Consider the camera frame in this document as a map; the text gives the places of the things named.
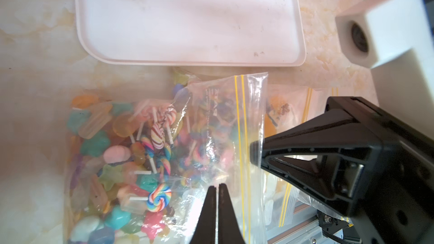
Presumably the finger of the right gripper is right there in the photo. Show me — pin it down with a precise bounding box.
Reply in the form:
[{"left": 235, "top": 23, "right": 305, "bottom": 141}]
[
  {"left": 250, "top": 109, "right": 365, "bottom": 158},
  {"left": 261, "top": 154, "right": 349, "bottom": 215}
]

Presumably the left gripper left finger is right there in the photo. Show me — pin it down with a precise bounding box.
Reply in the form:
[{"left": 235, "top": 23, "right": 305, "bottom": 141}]
[{"left": 190, "top": 186, "right": 217, "bottom": 244}]

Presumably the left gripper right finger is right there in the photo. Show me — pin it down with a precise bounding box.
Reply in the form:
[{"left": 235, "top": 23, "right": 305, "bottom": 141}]
[{"left": 218, "top": 184, "right": 245, "bottom": 244}]

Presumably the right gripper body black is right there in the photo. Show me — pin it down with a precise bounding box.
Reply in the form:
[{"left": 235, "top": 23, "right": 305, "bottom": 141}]
[{"left": 326, "top": 97, "right": 434, "bottom": 244}]

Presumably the ziploc bag of colourful candies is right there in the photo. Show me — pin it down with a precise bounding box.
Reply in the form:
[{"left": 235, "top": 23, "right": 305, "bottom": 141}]
[{"left": 63, "top": 73, "right": 268, "bottom": 244}]

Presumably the ziploc bag of yellow candies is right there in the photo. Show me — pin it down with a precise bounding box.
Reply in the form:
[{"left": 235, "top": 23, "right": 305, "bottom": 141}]
[{"left": 262, "top": 85, "right": 344, "bottom": 232}]

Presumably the white plastic tray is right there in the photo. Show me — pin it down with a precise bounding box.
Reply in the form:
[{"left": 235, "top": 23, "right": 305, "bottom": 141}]
[{"left": 75, "top": 0, "right": 306, "bottom": 67}]

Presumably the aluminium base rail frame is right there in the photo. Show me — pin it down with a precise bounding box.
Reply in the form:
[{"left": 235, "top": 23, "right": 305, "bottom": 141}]
[{"left": 267, "top": 204, "right": 362, "bottom": 244}]

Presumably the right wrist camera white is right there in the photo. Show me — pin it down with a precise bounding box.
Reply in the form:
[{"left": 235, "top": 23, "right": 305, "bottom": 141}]
[{"left": 335, "top": 0, "right": 434, "bottom": 138}]

